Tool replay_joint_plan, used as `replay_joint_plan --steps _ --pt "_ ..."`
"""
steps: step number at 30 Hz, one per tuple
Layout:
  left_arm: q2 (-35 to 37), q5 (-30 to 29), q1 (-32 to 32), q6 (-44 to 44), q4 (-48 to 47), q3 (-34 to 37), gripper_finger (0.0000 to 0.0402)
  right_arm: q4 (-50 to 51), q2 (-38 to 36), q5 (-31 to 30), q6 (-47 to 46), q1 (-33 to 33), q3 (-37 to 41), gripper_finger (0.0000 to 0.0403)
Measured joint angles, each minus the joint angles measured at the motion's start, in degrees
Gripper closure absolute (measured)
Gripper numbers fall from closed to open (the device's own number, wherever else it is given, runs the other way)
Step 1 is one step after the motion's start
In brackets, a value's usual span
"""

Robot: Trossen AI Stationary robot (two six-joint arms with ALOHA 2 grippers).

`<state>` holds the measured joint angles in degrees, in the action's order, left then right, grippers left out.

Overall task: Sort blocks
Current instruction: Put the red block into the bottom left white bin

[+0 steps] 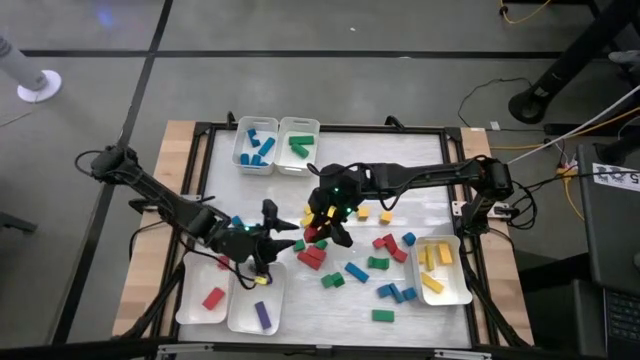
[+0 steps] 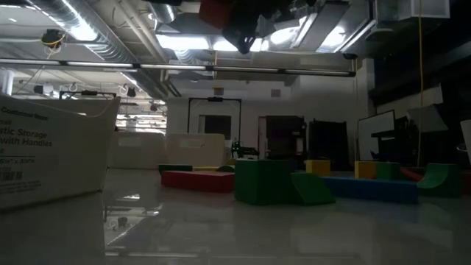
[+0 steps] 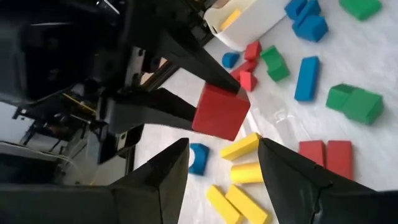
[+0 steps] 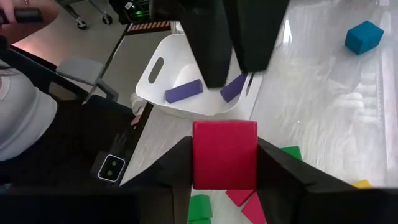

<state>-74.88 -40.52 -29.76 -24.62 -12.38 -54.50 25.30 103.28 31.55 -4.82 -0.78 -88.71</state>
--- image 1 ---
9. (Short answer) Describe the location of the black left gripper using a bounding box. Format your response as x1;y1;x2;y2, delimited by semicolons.
209;198;301;266

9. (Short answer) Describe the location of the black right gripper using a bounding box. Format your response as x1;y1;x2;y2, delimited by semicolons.
307;162;374;249

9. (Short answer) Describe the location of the purple rectangular block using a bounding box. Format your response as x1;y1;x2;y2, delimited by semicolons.
253;299;273;332

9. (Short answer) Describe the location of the red rectangular block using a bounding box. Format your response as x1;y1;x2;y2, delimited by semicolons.
201;286;227;312

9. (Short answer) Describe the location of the blue long rectangular block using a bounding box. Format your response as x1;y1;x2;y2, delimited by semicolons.
344;261;371;284

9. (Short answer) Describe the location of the white plastic storage bin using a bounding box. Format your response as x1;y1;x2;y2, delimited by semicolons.
409;234;474;307
226;259;288;336
273;116;321;178
174;249;235;325
231;115;280;177

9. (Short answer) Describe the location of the wooden table side board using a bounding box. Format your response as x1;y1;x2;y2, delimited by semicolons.
112;119;211;337
458;127;535;347

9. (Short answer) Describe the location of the black table leg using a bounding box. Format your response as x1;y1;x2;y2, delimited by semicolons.
464;249;531;349
119;264;186;341

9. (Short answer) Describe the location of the black stand leg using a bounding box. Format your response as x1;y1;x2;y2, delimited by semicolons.
507;0;640;126

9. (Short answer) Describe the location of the black equipment case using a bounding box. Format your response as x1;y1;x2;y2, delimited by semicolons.
519;252;607;360

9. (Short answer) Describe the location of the black floor foot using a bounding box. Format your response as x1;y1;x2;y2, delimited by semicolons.
0;211;39;234

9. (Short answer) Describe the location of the black computer tower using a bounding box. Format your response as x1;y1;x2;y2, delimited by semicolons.
577;143;640;296

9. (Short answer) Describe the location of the white printed label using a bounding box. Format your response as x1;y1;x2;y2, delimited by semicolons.
592;162;640;192

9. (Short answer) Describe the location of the black keyboard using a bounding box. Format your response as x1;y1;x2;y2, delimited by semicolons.
602;287;640;357

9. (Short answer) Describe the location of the person's foot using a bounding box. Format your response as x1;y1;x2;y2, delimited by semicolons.
608;48;640;65

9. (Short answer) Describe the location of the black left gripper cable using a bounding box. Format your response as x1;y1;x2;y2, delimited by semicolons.
219;249;274;292

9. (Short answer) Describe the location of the gray metal bracket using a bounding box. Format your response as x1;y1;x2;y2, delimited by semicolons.
157;342;201;357
433;348;494;360

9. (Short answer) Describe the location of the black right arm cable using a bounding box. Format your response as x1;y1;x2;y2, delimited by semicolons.
514;182;539;231

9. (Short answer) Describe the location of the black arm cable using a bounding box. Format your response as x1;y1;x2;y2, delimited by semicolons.
74;148;109;179
514;182;539;231

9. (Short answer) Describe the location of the long yellow cable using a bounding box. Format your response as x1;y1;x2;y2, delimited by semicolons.
489;105;640;151

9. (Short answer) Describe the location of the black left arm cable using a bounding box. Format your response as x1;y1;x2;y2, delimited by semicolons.
74;148;109;179

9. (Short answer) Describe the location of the black floor cable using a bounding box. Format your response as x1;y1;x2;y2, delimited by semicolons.
457;76;547;134

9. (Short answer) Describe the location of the yellow plug cable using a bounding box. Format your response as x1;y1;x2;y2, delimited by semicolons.
556;164;586;224

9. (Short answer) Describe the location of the yellow floor cable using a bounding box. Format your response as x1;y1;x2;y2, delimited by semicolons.
499;0;552;26

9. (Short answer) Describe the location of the gray post white base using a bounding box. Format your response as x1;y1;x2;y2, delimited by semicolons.
0;34;63;104

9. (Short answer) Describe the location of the white cable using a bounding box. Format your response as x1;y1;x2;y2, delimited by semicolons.
509;83;640;164

